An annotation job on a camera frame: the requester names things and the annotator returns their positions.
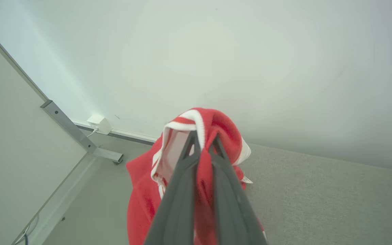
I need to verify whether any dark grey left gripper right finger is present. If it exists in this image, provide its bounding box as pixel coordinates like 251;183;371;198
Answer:
209;134;268;245

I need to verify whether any thin floor cable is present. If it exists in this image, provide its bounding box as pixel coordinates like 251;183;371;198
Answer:
12;214;40;245

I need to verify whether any white and dark baseboard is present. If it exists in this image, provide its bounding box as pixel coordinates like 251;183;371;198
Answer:
72;119;159;145

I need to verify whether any red jersey with white trim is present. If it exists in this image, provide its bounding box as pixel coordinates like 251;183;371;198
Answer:
126;108;266;245

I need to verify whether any white partition panel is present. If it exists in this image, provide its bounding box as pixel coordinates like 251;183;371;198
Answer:
0;19;88;245

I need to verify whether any grey metal partition foot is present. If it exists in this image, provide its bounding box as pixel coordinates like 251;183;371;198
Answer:
40;100;124;164

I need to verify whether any grey fabric sofa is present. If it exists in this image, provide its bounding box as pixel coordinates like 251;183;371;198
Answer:
244;143;392;245

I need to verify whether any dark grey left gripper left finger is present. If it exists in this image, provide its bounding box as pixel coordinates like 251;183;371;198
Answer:
144;131;201;245

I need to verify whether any white power adapter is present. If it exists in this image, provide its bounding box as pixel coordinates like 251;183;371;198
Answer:
87;114;112;135

